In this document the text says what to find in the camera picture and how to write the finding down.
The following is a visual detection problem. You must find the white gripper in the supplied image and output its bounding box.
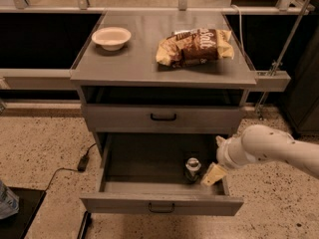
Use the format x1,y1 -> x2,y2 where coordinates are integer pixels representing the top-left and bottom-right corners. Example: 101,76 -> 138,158
200,135 -> 248,186

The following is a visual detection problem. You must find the green soda can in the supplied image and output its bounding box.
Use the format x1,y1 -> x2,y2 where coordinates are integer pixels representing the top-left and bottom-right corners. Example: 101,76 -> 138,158
185,157 -> 201,183

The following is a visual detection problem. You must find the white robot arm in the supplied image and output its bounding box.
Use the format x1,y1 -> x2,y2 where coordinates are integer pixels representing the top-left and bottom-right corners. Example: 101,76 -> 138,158
201,124 -> 319,186

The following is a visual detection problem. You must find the open grey drawer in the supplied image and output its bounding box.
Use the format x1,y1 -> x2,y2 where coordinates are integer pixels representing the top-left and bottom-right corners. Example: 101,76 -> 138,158
80,133 -> 243,216

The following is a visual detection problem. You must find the grey drawer cabinet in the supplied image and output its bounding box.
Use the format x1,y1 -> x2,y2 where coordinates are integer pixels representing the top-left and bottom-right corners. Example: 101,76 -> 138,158
69,10 -> 258,151

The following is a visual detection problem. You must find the closed grey drawer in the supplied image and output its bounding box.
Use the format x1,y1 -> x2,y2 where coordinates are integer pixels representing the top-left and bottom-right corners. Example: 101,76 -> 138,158
82,104 -> 243,134

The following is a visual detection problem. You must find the dark cabinet at right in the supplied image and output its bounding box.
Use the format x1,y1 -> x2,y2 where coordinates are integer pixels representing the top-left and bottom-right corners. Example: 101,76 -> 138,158
280,27 -> 319,135

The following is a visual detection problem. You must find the brown yellow chip bag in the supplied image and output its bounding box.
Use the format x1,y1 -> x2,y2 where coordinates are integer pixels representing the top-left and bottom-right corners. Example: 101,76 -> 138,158
156,28 -> 234,68

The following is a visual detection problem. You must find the white bowl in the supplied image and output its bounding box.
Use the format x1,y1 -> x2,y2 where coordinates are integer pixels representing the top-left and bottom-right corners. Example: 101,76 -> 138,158
92,27 -> 132,51

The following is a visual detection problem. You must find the metal tripod stand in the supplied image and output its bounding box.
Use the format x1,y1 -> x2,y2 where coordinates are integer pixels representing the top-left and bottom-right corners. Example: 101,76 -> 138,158
255,0 -> 311,120

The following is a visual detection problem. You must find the blue white plastic bag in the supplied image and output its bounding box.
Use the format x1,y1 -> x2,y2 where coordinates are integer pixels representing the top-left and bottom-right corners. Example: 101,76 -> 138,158
0,180 -> 19,219

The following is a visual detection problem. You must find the black floor mat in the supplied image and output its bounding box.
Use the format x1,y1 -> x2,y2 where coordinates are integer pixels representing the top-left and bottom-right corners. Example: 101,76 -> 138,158
0,187 -> 46,239

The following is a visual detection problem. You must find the black power adapter with cable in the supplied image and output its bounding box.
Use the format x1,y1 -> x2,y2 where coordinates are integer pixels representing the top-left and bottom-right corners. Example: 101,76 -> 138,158
45,143 -> 95,191

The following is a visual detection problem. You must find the white cable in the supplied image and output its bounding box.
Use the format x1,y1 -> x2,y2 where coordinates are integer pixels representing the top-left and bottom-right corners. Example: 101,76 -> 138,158
230,4 -> 246,57

